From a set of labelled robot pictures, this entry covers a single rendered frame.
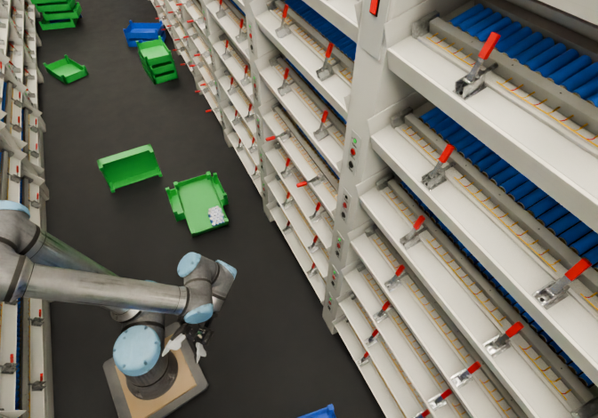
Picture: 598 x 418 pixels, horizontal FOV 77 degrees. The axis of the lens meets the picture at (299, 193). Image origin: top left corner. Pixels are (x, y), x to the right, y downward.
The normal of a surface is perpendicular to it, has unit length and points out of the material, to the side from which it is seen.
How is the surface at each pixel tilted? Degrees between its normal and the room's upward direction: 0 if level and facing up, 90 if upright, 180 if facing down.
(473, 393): 19
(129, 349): 6
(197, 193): 26
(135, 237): 0
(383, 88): 90
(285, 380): 0
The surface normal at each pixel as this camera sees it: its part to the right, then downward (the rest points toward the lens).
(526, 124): -0.28, -0.54
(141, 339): 0.07, -0.62
